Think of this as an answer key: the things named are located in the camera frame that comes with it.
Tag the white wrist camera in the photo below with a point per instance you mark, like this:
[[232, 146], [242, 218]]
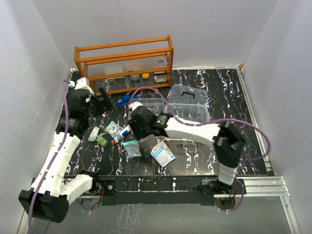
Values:
[[82, 83], [132, 106]]

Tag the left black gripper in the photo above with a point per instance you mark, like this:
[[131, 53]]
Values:
[[107, 101]]

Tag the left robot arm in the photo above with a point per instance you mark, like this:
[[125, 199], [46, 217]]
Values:
[[49, 196]]

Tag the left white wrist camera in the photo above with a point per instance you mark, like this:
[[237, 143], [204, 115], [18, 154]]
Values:
[[82, 83]]

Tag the teal header cotton swab bag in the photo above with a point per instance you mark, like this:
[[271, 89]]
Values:
[[132, 149]]

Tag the orange wooden shelf rack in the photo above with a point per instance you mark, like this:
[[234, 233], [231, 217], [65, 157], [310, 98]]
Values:
[[106, 62]]

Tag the blue white ointment tube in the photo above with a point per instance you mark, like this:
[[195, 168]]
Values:
[[122, 133]]

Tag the small green box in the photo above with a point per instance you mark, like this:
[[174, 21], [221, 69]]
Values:
[[102, 141]]

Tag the small glass jar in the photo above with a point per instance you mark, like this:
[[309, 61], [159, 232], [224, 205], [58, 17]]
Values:
[[135, 78]]

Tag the blue stapler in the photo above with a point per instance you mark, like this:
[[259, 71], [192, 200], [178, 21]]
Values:
[[123, 100]]

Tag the clear teal bandage packet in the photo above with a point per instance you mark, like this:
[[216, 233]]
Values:
[[113, 129]]

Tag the clear divided organizer tray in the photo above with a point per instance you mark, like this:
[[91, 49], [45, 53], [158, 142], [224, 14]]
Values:
[[154, 105]]

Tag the white green sachet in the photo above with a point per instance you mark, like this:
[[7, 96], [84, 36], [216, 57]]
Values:
[[93, 135]]

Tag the white blue mask packet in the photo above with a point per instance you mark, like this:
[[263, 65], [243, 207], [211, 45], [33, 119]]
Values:
[[162, 154]]

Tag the clear medicine kit box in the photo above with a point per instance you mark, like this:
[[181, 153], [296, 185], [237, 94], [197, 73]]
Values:
[[191, 112]]

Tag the yellow small container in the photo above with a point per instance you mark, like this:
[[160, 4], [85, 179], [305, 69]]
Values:
[[145, 75]]

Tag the clear lid with black handle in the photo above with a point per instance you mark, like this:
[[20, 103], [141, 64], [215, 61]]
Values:
[[180, 94]]

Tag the white open cardboard box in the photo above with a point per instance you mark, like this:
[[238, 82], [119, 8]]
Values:
[[160, 78]]

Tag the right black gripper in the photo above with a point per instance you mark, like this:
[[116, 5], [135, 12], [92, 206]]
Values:
[[134, 125]]

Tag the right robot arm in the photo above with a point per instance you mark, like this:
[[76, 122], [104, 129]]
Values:
[[227, 141]]

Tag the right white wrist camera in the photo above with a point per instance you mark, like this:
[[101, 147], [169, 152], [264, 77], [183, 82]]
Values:
[[132, 106]]

